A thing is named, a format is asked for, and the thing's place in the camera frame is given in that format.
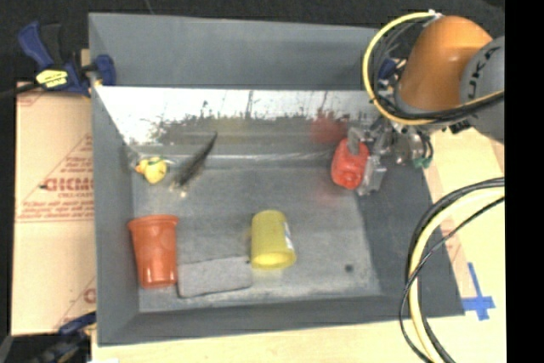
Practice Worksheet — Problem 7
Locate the red plastic toy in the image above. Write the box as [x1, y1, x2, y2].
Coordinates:
[331, 138, 371, 190]

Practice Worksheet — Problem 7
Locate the grey sponge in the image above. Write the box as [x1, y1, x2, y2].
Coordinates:
[176, 255, 255, 299]

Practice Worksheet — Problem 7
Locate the brown cardboard board red print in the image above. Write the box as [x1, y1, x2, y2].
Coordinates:
[10, 82, 97, 337]

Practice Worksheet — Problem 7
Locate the black cylinder on white bracket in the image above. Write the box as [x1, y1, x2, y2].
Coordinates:
[446, 118, 473, 136]

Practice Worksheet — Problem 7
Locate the black feather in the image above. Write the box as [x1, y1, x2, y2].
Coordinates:
[171, 131, 219, 189]

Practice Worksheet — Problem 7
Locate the grey metal bin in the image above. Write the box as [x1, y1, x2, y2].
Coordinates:
[88, 12, 465, 345]

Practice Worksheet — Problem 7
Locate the orange plastic cup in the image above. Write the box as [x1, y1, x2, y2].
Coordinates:
[127, 214, 180, 291]

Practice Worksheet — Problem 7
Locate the yellow toy duck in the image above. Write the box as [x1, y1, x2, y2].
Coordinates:
[134, 156, 168, 185]

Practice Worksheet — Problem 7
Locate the yellow plastic cup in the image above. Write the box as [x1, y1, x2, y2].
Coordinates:
[249, 209, 298, 270]

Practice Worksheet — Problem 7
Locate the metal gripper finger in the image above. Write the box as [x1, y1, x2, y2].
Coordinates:
[346, 127, 363, 155]
[357, 156, 388, 197]

